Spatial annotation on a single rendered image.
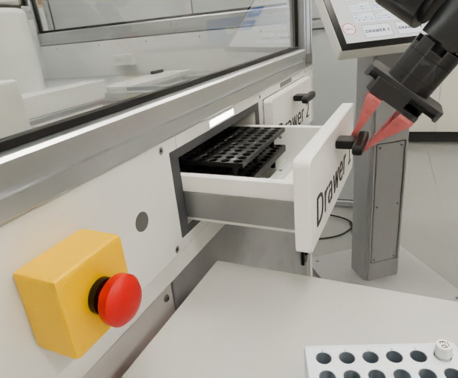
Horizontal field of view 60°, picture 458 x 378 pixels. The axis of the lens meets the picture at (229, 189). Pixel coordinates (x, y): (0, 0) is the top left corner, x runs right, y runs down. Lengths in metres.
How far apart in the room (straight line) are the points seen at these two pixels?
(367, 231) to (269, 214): 1.21
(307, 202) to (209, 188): 0.13
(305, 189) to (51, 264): 0.24
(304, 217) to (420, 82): 0.21
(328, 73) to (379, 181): 0.87
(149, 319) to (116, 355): 0.06
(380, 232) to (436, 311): 1.20
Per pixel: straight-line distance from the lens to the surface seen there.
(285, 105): 0.82
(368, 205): 1.60
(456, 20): 0.52
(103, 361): 0.46
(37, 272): 0.32
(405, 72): 0.52
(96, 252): 0.32
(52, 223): 0.35
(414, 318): 0.48
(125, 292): 0.31
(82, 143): 0.36
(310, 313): 0.47
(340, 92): 2.27
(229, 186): 0.47
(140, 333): 0.50
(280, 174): 0.60
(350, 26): 1.32
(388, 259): 1.77
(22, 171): 0.32
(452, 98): 3.62
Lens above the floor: 1.06
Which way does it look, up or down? 22 degrees down
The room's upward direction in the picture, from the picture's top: 6 degrees counter-clockwise
